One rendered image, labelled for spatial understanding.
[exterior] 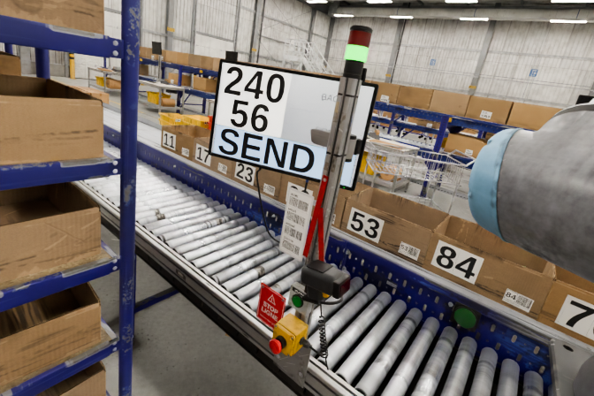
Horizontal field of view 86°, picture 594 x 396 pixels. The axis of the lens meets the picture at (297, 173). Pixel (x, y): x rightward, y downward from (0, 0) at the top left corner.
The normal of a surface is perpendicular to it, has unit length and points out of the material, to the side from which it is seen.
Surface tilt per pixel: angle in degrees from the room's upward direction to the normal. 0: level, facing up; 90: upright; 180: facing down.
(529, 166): 58
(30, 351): 91
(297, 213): 90
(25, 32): 90
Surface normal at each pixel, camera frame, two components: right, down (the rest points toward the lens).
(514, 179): -0.85, -0.20
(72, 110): 0.77, 0.30
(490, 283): -0.61, 0.15
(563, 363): 0.20, -0.95
